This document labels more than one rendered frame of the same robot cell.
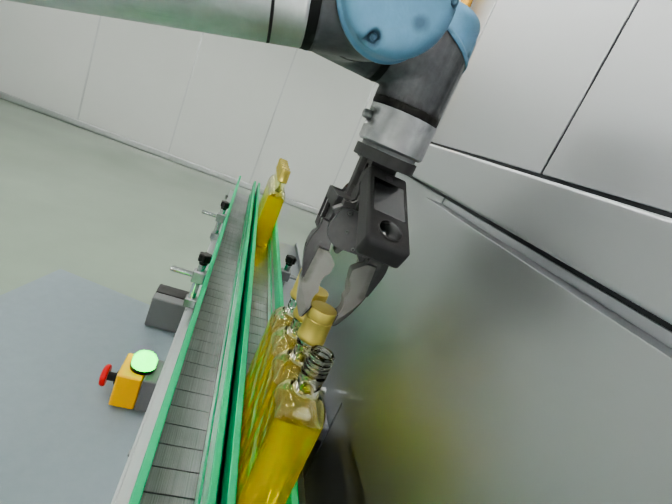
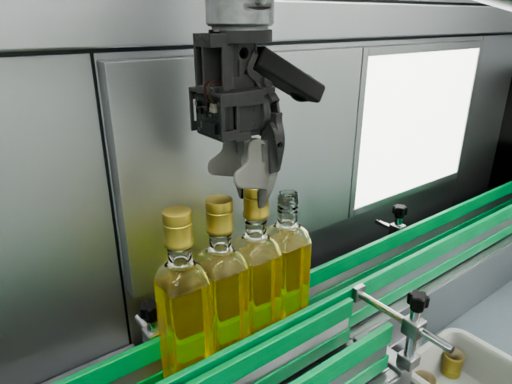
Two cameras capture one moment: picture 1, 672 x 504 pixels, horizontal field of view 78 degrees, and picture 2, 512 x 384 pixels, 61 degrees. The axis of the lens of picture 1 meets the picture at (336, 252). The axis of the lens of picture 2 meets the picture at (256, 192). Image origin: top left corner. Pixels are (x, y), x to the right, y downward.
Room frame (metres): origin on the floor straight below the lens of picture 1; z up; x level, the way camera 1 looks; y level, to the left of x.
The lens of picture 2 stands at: (0.64, 0.48, 1.37)
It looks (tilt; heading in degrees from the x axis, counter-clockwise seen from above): 22 degrees down; 250
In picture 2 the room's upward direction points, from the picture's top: straight up
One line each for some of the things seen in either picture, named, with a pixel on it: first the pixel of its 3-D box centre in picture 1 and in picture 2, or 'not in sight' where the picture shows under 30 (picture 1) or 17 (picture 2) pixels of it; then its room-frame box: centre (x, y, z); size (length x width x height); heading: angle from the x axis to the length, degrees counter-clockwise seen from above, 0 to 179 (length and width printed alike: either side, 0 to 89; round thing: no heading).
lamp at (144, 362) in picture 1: (144, 360); not in sight; (0.65, 0.24, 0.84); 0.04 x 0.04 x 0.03
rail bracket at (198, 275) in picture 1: (186, 277); not in sight; (0.82, 0.28, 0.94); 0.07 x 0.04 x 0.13; 106
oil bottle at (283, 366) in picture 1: (272, 423); (255, 299); (0.45, -0.01, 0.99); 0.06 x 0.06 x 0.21; 17
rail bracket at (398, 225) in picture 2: not in sight; (388, 231); (0.08, -0.20, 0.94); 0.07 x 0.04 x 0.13; 106
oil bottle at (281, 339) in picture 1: (271, 394); (222, 315); (0.51, 0.00, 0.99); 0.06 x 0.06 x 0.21; 17
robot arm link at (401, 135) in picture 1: (392, 134); (241, 10); (0.47, -0.01, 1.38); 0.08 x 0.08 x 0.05
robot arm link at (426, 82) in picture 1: (424, 62); not in sight; (0.47, 0.00, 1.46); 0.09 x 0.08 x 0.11; 110
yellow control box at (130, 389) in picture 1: (136, 382); not in sight; (0.65, 0.25, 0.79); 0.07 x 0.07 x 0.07; 16
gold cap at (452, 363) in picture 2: not in sight; (452, 363); (0.09, 0.03, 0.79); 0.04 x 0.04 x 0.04
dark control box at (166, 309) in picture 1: (168, 308); not in sight; (0.92, 0.33, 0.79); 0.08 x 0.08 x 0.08; 16
